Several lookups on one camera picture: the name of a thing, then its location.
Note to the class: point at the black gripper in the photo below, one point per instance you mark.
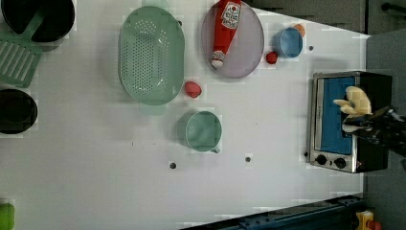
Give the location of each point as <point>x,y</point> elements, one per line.
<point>385,128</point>

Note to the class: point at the peeled plush banana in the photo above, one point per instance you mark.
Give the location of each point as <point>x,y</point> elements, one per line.
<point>356,104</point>

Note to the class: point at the green mug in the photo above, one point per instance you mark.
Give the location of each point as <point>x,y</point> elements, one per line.
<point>200,131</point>

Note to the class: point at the black silver toaster oven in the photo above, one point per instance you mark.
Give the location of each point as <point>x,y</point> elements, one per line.
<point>330,146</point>

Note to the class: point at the yellow orange toy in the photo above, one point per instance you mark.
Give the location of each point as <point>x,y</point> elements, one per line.
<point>367,222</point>

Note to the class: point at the blue bowl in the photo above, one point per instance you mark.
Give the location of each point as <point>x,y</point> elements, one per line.
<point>288,43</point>

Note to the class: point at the small red plush strawberry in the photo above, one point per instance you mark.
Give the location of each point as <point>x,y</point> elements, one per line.
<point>272,57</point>

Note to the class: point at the orange plush fruit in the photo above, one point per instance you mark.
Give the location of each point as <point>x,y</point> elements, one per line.
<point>301,29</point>

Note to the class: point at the grey round plate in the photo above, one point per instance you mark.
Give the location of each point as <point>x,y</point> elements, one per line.
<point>246,49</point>

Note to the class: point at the pink plush strawberry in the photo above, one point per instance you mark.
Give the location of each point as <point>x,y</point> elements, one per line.
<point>192,89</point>

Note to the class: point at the red plush ketchup bottle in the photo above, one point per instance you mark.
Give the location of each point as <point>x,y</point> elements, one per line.
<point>225,28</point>

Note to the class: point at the green perforated colander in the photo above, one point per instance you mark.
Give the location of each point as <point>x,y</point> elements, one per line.
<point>151,57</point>

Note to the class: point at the black round bowl top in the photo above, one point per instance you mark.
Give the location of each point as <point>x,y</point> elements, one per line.
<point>59,17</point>

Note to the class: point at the black round bowl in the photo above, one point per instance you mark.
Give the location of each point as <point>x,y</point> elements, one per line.
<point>59,17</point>
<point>18,111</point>

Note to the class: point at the black round bowl left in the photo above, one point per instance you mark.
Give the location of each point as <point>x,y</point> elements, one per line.
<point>18,111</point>

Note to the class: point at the green dish rack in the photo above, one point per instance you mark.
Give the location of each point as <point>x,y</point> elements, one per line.
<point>20,55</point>

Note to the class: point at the bright green object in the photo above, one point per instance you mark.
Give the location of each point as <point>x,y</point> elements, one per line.
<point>7,212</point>

